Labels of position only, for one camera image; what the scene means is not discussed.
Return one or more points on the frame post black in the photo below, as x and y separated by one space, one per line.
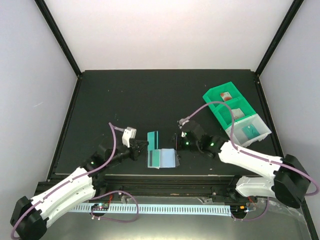
283 27
48 17

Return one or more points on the green bin far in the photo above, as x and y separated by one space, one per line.
213 95

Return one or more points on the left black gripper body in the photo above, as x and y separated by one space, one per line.
134 147

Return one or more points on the white card black stripe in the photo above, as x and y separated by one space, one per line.
237 113

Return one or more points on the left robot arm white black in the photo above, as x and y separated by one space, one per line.
32 217

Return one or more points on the green bin middle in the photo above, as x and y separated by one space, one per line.
224 117

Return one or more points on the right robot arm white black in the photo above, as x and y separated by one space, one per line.
255 167

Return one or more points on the teal credit card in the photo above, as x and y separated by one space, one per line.
153 140
154 158
250 131

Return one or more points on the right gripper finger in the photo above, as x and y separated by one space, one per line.
176 138
176 145

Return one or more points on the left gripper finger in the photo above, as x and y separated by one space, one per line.
141 142
142 147

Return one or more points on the black aluminium rail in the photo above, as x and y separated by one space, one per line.
180 185

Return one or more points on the right frame post black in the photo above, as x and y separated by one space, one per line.
283 27

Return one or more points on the white translucent bin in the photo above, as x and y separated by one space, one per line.
239 137

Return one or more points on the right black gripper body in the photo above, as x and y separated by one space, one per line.
191 145

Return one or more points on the left controller board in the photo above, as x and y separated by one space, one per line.
100 207

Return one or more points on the green bin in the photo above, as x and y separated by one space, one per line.
213 95
224 117

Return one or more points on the black card holder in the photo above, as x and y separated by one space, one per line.
168 158

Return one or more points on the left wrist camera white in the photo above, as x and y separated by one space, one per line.
128 134

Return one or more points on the red white card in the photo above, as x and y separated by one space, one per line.
226 96

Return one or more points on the left frame post black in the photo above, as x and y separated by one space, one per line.
48 17

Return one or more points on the right controller board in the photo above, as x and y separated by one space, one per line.
242 209

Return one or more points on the controller board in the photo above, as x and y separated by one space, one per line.
242 209
100 207

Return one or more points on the white slotted cable duct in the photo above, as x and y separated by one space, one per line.
160 209

